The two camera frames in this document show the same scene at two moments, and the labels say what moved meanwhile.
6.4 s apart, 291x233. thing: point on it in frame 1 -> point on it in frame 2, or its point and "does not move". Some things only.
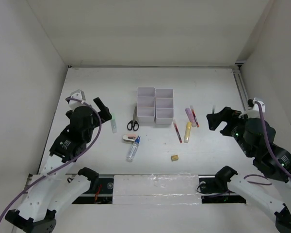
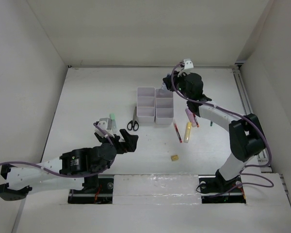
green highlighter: (113, 123) does not move
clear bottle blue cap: (131, 154) -> (163, 87)
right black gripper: (227, 114) -> (176, 77)
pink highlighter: (190, 117) does not move
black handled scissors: (134, 123) does not move
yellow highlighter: (187, 133) does not move
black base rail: (102, 191) does not move
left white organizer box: (146, 104) does not move
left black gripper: (104, 110) -> (130, 140)
